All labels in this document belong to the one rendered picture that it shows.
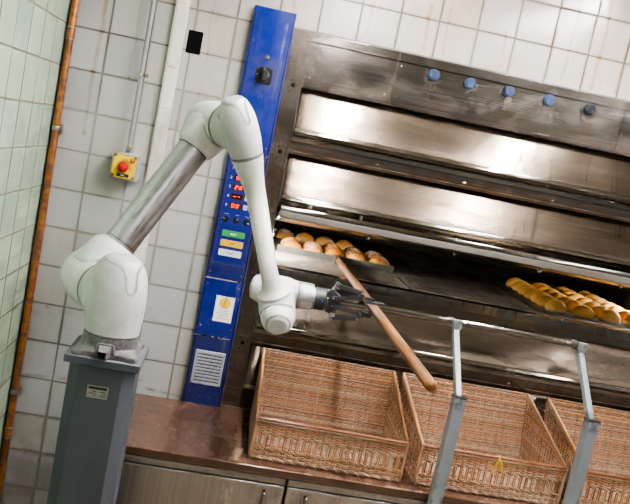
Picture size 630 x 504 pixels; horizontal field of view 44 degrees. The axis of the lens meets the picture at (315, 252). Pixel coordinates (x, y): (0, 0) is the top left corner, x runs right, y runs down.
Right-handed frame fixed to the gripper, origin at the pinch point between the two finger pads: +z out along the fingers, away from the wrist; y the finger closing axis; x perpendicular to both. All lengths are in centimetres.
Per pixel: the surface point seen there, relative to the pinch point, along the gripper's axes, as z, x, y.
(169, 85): -83, -54, -60
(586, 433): 81, 6, 29
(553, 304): 93, -70, -2
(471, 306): 52, -54, 3
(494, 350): 66, -54, 19
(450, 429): 33.9, 5.5, 35.3
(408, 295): 25, -55, 3
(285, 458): -18, -6, 59
